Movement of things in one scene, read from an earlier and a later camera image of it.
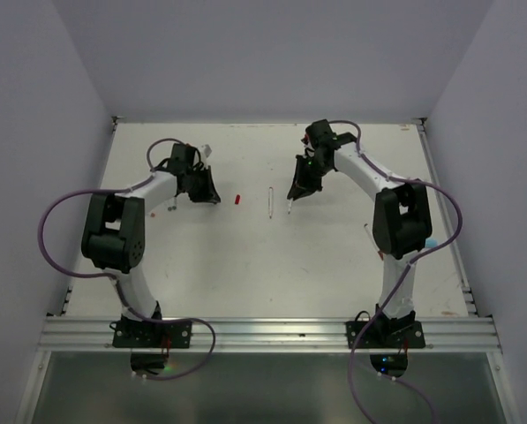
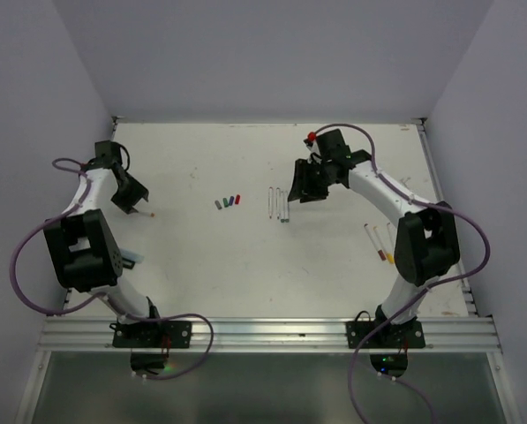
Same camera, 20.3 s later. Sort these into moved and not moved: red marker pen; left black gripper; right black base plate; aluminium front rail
Moved: left black gripper
Not moved: red marker pen; right black base plate; aluminium front rail
